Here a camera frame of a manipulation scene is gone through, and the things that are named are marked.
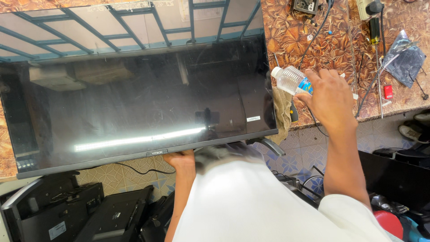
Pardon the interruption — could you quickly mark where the person's right hand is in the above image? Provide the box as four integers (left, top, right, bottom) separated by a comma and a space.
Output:
293, 68, 359, 131

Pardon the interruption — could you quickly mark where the person's left hand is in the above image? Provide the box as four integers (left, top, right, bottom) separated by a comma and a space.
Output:
163, 150, 196, 171

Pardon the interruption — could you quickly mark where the clear plastic water bottle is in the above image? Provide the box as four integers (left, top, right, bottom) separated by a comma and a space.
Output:
271, 65, 314, 96

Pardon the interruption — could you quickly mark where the black flat-screen television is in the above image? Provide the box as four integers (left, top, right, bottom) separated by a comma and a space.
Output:
0, 0, 279, 179

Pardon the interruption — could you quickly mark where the black yellow stubby screwdriver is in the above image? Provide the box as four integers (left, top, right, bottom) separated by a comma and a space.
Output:
290, 99, 299, 123

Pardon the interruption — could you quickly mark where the beige cloth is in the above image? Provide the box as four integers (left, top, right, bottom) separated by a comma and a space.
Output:
265, 86, 293, 146

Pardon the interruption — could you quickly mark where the long black yellow screwdriver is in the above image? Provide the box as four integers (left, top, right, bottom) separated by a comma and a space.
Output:
369, 17, 384, 120

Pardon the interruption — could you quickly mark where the black television stand foot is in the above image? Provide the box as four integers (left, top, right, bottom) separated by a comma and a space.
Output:
247, 137, 286, 157

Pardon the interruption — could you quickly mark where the grey antistatic plastic bag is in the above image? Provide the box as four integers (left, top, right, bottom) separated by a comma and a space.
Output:
382, 30, 427, 89

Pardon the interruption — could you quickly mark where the person's white shirt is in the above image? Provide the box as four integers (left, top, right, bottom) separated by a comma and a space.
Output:
172, 161, 394, 242

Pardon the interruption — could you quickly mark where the white power strip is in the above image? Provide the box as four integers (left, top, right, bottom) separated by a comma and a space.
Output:
355, 0, 379, 21

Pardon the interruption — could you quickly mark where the black electronic module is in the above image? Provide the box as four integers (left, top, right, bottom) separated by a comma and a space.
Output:
293, 0, 319, 15

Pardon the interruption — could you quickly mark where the black television back panel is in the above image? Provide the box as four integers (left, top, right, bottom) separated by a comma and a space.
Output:
358, 150, 430, 213

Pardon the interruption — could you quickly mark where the black plug adapter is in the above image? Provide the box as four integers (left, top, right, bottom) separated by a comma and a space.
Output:
365, 0, 384, 16

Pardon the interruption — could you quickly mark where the red round object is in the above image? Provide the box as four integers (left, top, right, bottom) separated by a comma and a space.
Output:
374, 210, 404, 240

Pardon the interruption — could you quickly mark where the blue plastic object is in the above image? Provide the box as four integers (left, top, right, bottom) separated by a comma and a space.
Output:
400, 215, 430, 242

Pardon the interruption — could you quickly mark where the thin black cable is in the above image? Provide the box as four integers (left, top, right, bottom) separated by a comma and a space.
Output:
116, 163, 176, 176

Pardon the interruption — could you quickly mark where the black power cable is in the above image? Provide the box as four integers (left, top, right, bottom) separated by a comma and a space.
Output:
298, 0, 335, 138

